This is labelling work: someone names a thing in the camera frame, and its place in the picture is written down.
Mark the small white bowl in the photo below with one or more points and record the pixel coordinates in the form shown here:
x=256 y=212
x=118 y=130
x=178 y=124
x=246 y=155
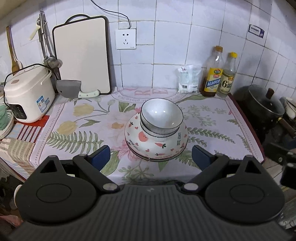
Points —
x=155 y=131

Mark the black wok with lid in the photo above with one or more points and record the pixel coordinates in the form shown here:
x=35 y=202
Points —
x=264 y=111

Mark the cooking wine bottle yellow label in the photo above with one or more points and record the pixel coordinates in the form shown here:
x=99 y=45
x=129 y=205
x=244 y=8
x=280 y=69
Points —
x=213 y=72

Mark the white bunny carrot plate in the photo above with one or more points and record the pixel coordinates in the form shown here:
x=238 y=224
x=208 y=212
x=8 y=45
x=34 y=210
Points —
x=150 y=146

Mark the green plastic strainer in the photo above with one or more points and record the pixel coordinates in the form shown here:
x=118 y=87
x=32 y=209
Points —
x=4 y=119

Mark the white salt bag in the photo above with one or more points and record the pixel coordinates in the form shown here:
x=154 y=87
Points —
x=189 y=77

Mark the white plate under strainer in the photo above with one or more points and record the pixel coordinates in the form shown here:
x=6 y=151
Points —
x=7 y=129

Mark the large white Morning Honey plate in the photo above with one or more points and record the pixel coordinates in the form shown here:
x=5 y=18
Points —
x=166 y=158

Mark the clear vinegar bottle yellow cap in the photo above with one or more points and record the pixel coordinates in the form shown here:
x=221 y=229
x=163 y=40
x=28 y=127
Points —
x=228 y=75

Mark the white rice cooker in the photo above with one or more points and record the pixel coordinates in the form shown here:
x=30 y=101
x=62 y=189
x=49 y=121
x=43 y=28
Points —
x=29 y=93

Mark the hanging steel ladle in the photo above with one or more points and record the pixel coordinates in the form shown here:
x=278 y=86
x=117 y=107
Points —
x=46 y=43

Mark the blue wall sticker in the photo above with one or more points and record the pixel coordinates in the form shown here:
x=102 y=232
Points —
x=259 y=32

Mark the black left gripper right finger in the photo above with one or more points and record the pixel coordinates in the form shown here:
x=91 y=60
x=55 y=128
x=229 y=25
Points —
x=211 y=166

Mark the steel cleaver white handle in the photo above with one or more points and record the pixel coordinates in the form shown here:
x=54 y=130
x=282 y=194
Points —
x=72 y=89

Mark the white cutting board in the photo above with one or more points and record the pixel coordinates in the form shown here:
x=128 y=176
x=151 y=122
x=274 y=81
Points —
x=82 y=47

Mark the wooden spatula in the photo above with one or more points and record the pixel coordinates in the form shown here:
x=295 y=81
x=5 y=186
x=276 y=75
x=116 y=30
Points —
x=16 y=64

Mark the white ribbed bowl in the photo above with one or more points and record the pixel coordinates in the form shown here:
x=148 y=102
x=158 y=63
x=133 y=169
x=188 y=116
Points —
x=161 y=113

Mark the floral table mat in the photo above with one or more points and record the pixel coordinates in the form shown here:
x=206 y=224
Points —
x=83 y=126

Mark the red striped cloth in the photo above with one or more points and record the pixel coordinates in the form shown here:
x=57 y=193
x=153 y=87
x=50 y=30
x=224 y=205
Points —
x=17 y=147

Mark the white wall socket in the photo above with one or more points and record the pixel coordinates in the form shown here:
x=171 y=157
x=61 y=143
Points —
x=125 y=39

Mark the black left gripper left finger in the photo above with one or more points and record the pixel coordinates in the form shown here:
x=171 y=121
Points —
x=90 y=167

